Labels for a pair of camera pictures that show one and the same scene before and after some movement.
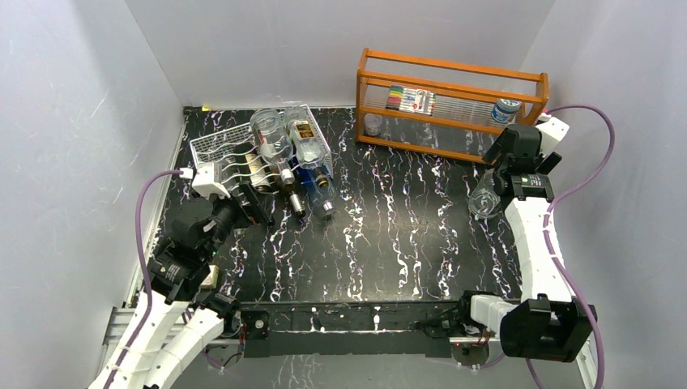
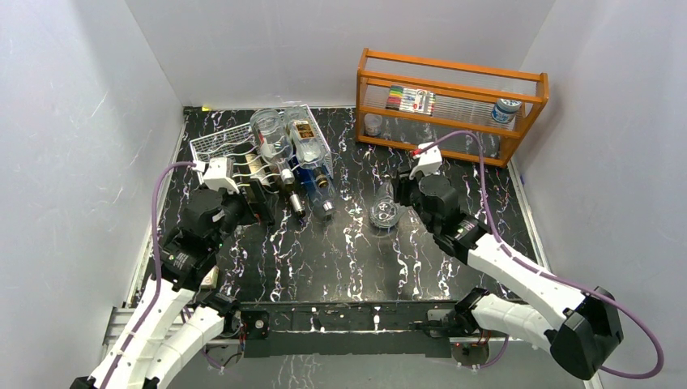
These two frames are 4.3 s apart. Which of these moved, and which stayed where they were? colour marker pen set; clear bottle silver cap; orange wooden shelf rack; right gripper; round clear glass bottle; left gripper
Moved: clear bottle silver cap; right gripper
Stayed: left gripper; orange wooden shelf rack; round clear glass bottle; colour marker pen set
